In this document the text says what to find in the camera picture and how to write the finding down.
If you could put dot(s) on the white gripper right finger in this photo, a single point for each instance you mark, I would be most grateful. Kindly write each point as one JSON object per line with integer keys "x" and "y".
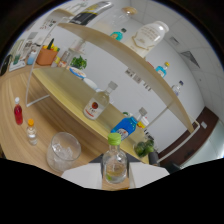
{"x": 148, "y": 173}

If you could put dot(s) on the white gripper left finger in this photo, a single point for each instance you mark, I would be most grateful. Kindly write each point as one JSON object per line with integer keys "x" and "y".
{"x": 83, "y": 175}

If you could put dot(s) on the clear bottle green cap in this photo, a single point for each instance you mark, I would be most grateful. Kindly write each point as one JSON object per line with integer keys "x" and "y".
{"x": 115, "y": 163}

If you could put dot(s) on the clear bottle orange cap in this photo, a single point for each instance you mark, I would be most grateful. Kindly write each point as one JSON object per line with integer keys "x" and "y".
{"x": 32, "y": 135}

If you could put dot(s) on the red liquid bottle white cap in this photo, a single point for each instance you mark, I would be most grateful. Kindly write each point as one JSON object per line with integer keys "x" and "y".
{"x": 18, "y": 115}

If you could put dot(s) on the clear glass with ice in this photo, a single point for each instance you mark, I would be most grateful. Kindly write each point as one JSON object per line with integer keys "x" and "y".
{"x": 63, "y": 153}

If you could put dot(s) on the white bottle yellow red cap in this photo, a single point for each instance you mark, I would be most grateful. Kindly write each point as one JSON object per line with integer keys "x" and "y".
{"x": 143, "y": 122}

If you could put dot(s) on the blue liquid bottle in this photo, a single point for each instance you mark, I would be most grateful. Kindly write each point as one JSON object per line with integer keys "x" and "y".
{"x": 125, "y": 126}

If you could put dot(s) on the brown door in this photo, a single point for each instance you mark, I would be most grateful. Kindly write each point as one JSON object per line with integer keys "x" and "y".
{"x": 193, "y": 136}

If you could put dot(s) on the clear bottle red label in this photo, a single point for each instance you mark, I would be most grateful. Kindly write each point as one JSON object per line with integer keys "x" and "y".
{"x": 95, "y": 106}

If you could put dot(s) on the clear bottle blue cap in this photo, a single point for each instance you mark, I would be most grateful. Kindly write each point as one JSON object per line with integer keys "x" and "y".
{"x": 177, "y": 89}

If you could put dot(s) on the white bowl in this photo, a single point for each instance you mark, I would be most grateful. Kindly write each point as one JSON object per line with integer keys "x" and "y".
{"x": 90, "y": 83}

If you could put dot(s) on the small light blue bottle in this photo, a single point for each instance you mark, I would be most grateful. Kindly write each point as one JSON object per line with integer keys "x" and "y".
{"x": 161, "y": 70}

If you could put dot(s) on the green leafy plant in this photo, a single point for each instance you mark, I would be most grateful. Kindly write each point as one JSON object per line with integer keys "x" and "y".
{"x": 79, "y": 62}

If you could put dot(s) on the white tray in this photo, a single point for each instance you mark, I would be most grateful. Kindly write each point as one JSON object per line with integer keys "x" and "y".
{"x": 17, "y": 66}

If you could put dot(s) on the large white bottle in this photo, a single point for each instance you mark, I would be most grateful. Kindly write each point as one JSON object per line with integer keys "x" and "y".
{"x": 146, "y": 38}

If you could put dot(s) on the black bag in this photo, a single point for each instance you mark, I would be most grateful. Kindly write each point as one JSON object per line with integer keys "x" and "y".
{"x": 5, "y": 65}

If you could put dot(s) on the small teal bottle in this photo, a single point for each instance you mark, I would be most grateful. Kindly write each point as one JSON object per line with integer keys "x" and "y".
{"x": 117, "y": 34}

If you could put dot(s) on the large glass jar cork lid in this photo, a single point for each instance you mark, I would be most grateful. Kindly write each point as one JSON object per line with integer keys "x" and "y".
{"x": 116, "y": 18}

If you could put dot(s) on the black and yellow pouch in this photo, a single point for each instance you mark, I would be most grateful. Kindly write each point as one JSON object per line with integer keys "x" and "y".
{"x": 90, "y": 13}

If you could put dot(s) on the two-tier wooden white-frame rack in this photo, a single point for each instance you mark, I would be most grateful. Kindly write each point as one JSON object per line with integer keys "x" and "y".
{"x": 66, "y": 90}

